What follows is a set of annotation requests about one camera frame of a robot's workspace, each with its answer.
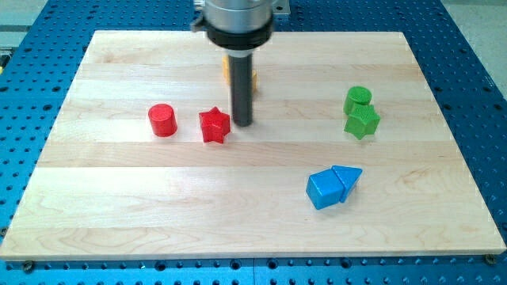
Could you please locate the green star block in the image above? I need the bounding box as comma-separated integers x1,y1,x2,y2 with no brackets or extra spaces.
344,104,380,140

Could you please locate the red star block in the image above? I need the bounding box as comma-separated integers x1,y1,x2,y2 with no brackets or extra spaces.
199,107,231,144

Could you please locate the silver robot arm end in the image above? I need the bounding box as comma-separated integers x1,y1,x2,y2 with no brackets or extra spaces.
190,0,291,58

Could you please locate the blue perforated metal base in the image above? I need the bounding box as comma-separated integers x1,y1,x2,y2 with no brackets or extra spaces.
1,1,506,284

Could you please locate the red cylinder block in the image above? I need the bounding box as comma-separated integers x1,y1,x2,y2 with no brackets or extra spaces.
148,104,177,137

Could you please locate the yellow block left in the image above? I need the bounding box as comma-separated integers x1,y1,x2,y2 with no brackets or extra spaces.
222,55,231,85

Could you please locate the green cylinder block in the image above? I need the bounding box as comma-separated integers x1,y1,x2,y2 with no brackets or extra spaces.
343,85,372,115

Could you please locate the blue cube block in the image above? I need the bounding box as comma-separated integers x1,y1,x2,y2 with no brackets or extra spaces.
306,169,345,210

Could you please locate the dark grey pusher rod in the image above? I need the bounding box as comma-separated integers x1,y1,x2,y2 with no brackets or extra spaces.
228,54,254,127

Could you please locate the yellow block right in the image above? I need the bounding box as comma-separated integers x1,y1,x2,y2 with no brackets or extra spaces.
252,70,258,93

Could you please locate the light wooden board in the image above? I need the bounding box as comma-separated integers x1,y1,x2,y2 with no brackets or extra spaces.
1,30,505,261

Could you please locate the yellow block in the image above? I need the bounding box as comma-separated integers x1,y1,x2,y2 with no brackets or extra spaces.
252,70,258,93
222,55,231,85

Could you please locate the blue triangle block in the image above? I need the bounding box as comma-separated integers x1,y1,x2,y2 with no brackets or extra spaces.
331,165,363,203

